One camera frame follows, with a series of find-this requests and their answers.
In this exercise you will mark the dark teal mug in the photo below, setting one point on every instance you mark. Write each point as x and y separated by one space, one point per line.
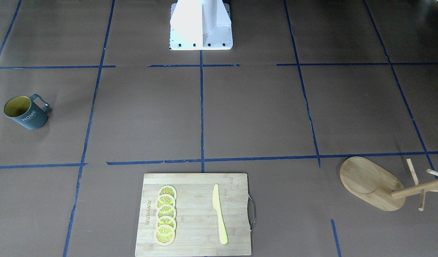
28 111

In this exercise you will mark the wooden cup rack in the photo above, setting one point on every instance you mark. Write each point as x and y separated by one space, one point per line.
378 187

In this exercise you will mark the yellow plastic knife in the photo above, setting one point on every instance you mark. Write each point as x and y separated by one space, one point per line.
222 233

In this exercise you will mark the lemon slice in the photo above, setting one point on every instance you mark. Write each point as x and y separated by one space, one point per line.
166 220
164 235
165 199
166 210
168 189

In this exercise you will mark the bamboo cutting board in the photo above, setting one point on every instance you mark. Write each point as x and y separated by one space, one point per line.
196 232

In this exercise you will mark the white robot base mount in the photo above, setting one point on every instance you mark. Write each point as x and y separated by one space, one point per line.
200 25

